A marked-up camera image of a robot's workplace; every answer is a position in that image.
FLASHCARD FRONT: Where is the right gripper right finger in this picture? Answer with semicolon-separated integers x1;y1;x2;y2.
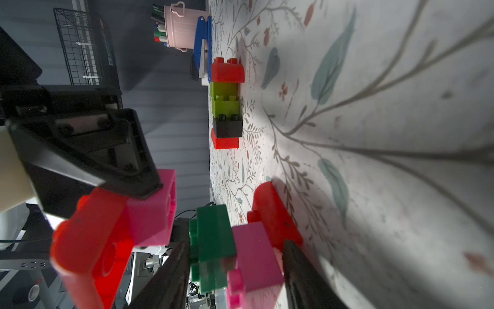
283;239;347;309

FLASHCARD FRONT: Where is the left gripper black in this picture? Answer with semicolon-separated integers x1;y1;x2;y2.
1;30;163;219

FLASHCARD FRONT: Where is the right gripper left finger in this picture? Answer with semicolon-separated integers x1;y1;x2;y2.
127;240;190;309

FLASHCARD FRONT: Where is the magenta lego brick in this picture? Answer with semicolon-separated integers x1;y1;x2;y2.
226;222;284;309

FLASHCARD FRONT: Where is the dark green lego brick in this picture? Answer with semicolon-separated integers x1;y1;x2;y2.
189;205;237;294

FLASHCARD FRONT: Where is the pink lego brick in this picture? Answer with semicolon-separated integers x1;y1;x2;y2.
126;169;177;247

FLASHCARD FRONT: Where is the red lego brick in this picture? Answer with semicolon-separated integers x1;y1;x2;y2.
50;188;134;308
210;129;239;150
247;182;304;252
210;57;245;84

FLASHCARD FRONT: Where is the black lego brick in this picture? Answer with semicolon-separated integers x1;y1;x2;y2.
213;114;243;139

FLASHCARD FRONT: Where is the lime green lego brick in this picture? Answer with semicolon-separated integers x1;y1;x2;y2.
210;82;239;100
212;96;241;118

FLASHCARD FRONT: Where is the blue stapler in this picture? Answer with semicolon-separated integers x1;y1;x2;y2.
190;16;212;86

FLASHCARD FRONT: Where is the pink pen cup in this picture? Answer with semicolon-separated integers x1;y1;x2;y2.
164;1;210;52

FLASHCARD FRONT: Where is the black wire wall basket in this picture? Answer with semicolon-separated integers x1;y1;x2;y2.
54;8;120;88

